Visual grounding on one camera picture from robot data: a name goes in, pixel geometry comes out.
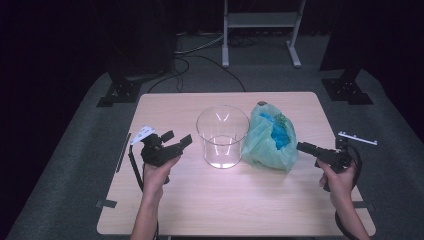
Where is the green plastic bag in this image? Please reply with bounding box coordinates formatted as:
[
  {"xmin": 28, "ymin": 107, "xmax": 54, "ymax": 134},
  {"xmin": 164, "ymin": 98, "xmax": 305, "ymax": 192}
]
[{"xmin": 241, "ymin": 102, "xmax": 300, "ymax": 173}]

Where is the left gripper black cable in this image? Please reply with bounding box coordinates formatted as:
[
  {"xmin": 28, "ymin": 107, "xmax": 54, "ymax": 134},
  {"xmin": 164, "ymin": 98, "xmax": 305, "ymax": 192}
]
[{"xmin": 127, "ymin": 143, "xmax": 145, "ymax": 193}]

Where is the crumpled blue plastic wrapper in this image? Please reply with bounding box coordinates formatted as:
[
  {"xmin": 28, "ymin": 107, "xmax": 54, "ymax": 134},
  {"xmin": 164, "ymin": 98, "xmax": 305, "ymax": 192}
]
[{"xmin": 259, "ymin": 112, "xmax": 292, "ymax": 151}]

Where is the black tape piece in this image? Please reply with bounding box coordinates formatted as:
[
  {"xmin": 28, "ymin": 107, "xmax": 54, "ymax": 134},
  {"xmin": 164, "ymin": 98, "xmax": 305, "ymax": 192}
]
[
  {"xmin": 352, "ymin": 200, "xmax": 376, "ymax": 212},
  {"xmin": 95, "ymin": 199, "xmax": 118, "ymax": 210}
]

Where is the black floor cable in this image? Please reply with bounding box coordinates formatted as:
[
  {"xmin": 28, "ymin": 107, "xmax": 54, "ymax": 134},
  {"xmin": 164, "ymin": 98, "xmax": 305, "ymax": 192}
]
[{"xmin": 147, "ymin": 54, "xmax": 247, "ymax": 94}]

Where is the white metal stand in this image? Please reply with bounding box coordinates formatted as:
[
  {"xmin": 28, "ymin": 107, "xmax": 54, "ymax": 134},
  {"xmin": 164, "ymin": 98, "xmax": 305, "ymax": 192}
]
[{"xmin": 221, "ymin": 0, "xmax": 307, "ymax": 69}]

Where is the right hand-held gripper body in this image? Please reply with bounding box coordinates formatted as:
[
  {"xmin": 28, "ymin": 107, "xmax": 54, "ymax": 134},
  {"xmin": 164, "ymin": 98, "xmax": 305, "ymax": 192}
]
[{"xmin": 314, "ymin": 130, "xmax": 379, "ymax": 175}]

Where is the black equipment case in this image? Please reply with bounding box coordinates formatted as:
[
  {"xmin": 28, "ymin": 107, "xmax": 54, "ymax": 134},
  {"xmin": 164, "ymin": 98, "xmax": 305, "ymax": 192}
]
[{"xmin": 105, "ymin": 0, "xmax": 177, "ymax": 82}]

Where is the grey floor cable bundle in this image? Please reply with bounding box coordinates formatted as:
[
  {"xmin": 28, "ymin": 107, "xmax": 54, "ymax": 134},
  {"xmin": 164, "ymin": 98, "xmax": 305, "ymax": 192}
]
[{"xmin": 174, "ymin": 31, "xmax": 232, "ymax": 56}]

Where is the person's left hand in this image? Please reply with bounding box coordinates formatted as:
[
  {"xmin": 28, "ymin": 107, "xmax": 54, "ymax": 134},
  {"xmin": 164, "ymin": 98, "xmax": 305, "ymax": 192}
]
[{"xmin": 142, "ymin": 155, "xmax": 183, "ymax": 198}]

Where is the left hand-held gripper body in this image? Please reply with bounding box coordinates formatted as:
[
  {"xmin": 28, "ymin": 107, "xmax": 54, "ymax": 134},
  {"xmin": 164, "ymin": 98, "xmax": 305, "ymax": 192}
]
[{"xmin": 129, "ymin": 125, "xmax": 185, "ymax": 168}]

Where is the person's right hand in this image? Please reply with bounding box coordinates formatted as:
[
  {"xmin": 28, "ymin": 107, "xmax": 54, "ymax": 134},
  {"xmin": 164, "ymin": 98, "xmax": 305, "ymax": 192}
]
[{"xmin": 318, "ymin": 159, "xmax": 359, "ymax": 205}]

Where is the black stand base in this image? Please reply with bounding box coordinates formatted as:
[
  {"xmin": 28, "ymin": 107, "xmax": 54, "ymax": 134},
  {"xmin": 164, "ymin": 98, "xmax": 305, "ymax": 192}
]
[
  {"xmin": 320, "ymin": 68, "xmax": 375, "ymax": 106},
  {"xmin": 96, "ymin": 79, "xmax": 143, "ymax": 108}
]

